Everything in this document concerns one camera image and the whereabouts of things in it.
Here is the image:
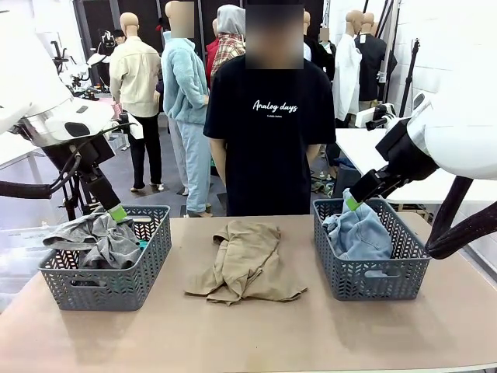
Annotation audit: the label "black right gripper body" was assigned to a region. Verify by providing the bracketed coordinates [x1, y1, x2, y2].
[374, 117, 440, 184]

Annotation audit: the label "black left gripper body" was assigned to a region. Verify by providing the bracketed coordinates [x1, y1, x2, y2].
[40, 133, 116, 183]

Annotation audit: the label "grey melange top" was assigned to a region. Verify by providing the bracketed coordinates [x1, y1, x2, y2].
[42, 211, 143, 270]

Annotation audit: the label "light blue denim shorts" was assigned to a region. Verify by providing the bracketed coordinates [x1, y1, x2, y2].
[321, 188, 394, 262]

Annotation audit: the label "beige short-sleeved shirt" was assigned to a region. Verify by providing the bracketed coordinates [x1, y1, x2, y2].
[184, 220, 309, 306]

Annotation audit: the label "white desk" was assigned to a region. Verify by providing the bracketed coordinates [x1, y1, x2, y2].
[335, 127, 497, 205]
[0, 131, 44, 170]

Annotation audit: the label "mannequin in black jacket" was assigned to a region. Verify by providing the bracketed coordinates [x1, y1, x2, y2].
[355, 12, 398, 114]

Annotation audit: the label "grey plastic lattice basket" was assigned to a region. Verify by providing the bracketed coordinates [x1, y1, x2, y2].
[312, 197, 434, 302]
[38, 204, 172, 312]

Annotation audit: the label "mannequin in cream shirt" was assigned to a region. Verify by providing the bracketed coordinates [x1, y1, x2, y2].
[109, 12, 164, 194]

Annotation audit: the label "mannequin in white shirt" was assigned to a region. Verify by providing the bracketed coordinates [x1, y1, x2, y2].
[333, 10, 364, 129]

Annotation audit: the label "clear plastic storage box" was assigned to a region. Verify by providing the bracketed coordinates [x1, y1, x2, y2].
[0, 227, 60, 309]

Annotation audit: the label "person in black T-shirt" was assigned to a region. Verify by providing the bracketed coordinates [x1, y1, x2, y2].
[203, 0, 337, 218]

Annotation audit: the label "mannequin in light-blue fleece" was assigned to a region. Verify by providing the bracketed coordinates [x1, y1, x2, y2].
[161, 0, 213, 218]

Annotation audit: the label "mannequin in red top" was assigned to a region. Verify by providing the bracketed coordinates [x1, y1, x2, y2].
[204, 18, 221, 85]

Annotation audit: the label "mannequin in plaid hoodie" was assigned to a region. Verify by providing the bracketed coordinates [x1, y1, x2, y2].
[211, 4, 248, 79]

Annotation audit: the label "black camera tripod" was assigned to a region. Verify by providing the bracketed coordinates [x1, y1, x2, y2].
[57, 169, 99, 223]

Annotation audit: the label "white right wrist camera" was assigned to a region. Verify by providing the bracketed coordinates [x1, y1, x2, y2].
[354, 103, 399, 131]

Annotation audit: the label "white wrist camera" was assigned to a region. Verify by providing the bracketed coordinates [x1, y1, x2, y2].
[354, 103, 399, 131]
[116, 112, 145, 142]

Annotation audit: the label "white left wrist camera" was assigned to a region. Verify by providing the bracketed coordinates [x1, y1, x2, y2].
[116, 112, 145, 142]

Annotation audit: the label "black left cable sleeve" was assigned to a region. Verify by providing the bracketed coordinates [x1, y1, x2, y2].
[0, 120, 122, 200]

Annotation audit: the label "black cable sleeve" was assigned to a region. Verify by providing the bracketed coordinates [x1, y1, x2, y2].
[425, 176, 497, 261]
[0, 120, 122, 200]

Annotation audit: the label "black right cable sleeve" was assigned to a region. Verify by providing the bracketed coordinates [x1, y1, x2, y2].
[425, 176, 497, 261]

